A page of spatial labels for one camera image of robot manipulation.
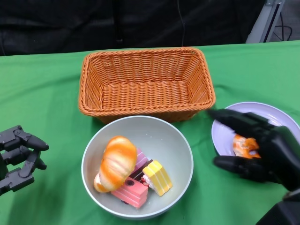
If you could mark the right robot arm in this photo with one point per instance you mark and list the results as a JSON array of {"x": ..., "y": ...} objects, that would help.
[{"x": 286, "y": 211}]

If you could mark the yellow cake slice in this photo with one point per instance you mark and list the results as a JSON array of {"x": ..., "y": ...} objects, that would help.
[{"x": 157, "y": 178}]

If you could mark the dark cake with cream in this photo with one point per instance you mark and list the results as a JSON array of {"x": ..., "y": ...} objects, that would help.
[{"x": 138, "y": 174}]

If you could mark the salmon pink cake slice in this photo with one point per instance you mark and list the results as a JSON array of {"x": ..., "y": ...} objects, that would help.
[{"x": 131, "y": 192}]

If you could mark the grey green bowl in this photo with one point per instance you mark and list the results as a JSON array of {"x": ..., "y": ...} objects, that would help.
[{"x": 152, "y": 133}]

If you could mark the orange wicker basket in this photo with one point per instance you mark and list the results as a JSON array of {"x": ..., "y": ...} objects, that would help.
[{"x": 140, "y": 93}]

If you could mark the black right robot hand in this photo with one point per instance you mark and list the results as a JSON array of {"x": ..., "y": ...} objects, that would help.
[{"x": 281, "y": 154}]

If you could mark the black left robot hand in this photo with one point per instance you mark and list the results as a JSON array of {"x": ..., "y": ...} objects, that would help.
[{"x": 11, "y": 150}]

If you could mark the green tablecloth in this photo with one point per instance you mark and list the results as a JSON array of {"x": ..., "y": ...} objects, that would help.
[{"x": 58, "y": 93}]

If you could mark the lavender plate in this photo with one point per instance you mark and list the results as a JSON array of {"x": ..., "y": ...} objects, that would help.
[{"x": 225, "y": 140}]

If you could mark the grey metal frame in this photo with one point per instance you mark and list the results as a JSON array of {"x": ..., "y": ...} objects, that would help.
[{"x": 263, "y": 25}]

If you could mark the black backdrop cloth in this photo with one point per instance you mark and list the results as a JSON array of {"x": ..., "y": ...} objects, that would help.
[{"x": 70, "y": 23}]

